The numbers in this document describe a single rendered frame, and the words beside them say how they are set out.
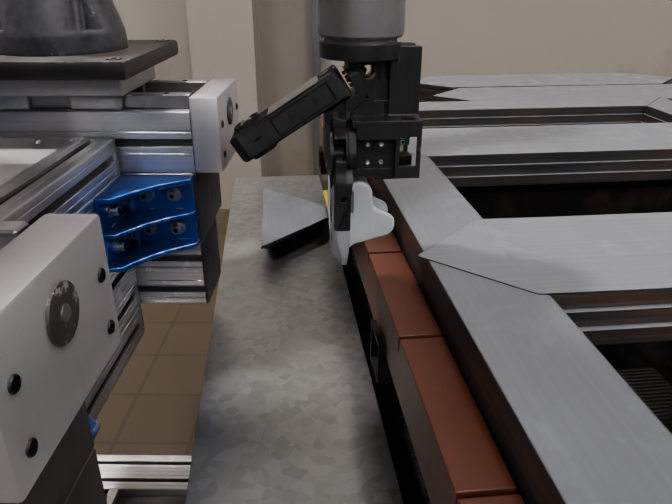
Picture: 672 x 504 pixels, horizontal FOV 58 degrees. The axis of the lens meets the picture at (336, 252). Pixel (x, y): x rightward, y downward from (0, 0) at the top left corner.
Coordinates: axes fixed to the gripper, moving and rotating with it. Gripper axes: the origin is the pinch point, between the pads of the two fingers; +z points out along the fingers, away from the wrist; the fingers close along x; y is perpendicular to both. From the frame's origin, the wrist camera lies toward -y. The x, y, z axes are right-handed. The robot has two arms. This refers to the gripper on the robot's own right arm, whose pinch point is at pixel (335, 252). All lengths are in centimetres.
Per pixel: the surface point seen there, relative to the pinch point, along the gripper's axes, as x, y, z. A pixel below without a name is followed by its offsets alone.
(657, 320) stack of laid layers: -10.2, 28.6, 3.6
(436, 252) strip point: 0.0, 10.3, 0.5
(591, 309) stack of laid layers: -9.8, 22.2, 2.2
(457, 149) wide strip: 38.3, 23.8, 0.6
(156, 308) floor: 143, -51, 87
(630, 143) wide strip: 39, 54, 1
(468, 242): 2.0, 14.3, 0.5
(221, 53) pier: 244, -28, 9
